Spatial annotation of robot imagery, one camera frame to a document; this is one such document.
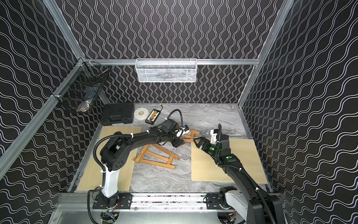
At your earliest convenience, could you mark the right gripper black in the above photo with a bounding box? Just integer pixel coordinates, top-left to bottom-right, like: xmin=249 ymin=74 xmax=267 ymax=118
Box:
xmin=193 ymin=137 xmax=221 ymax=158

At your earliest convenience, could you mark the light plywood board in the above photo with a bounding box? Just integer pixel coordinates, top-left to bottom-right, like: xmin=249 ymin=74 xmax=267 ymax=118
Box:
xmin=76 ymin=126 xmax=142 ymax=191
xmin=191 ymin=138 xmax=268 ymax=184

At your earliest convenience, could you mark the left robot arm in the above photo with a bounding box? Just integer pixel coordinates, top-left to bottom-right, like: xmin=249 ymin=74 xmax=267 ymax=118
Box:
xmin=92 ymin=119 xmax=189 ymax=209

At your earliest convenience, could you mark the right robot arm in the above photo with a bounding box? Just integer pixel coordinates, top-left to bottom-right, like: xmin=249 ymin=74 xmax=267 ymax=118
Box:
xmin=194 ymin=134 xmax=285 ymax=224

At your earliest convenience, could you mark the white tape roll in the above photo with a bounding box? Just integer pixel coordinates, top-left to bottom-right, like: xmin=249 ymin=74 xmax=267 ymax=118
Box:
xmin=134 ymin=107 xmax=149 ymax=120

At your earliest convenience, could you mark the black plastic tool case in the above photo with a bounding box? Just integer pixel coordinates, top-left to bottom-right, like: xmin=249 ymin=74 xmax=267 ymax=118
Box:
xmin=100 ymin=102 xmax=134 ymax=126

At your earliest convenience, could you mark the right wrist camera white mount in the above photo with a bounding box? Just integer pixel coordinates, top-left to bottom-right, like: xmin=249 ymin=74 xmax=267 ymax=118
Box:
xmin=210 ymin=129 xmax=219 ymax=144

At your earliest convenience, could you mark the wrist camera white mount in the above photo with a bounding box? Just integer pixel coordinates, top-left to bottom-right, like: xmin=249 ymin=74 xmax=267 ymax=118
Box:
xmin=210 ymin=129 xmax=219 ymax=144
xmin=176 ymin=125 xmax=190 ymax=138

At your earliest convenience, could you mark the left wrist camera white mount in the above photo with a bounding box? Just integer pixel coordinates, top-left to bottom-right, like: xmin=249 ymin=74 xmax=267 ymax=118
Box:
xmin=176 ymin=125 xmax=190 ymax=138

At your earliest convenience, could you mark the black charger board with cable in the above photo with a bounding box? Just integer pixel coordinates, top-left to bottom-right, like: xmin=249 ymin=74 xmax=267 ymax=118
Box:
xmin=145 ymin=104 xmax=163 ymax=125

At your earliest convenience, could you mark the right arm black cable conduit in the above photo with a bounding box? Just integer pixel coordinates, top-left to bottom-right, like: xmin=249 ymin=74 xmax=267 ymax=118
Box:
xmin=216 ymin=124 xmax=277 ymax=224

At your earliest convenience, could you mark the large wooden easel frame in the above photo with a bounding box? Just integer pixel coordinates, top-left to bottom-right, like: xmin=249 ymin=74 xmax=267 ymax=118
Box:
xmin=133 ymin=144 xmax=180 ymax=169

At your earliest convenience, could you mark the white wire mesh basket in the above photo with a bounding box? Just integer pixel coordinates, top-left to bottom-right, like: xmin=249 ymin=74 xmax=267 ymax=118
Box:
xmin=135 ymin=58 xmax=198 ymax=83

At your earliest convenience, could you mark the black wire basket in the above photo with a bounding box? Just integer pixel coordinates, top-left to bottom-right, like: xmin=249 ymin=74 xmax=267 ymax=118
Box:
xmin=54 ymin=60 xmax=110 ymax=113

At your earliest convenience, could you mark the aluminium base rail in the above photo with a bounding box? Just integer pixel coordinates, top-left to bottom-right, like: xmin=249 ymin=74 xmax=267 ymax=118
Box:
xmin=55 ymin=191 xmax=280 ymax=211

